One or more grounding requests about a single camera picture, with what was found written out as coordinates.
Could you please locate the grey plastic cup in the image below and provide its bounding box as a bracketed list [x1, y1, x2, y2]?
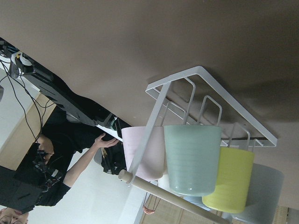
[230, 163, 284, 224]

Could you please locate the black tool holder block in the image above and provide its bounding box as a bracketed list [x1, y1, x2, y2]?
[11, 52, 119, 131]

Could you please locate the person in black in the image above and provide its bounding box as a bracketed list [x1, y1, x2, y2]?
[0, 109, 119, 224]

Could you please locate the white wire cup rack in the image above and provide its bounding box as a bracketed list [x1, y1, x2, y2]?
[129, 66, 278, 178]

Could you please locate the pink plastic cup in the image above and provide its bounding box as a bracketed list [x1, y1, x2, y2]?
[121, 126, 167, 181]

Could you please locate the yellow plastic cup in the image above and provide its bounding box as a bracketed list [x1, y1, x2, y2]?
[202, 147, 255, 213]

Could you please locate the green plastic cup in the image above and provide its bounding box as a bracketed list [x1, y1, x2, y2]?
[164, 125, 221, 196]

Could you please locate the wooden rack handle rod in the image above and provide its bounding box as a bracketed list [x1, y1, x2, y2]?
[118, 170, 230, 224]

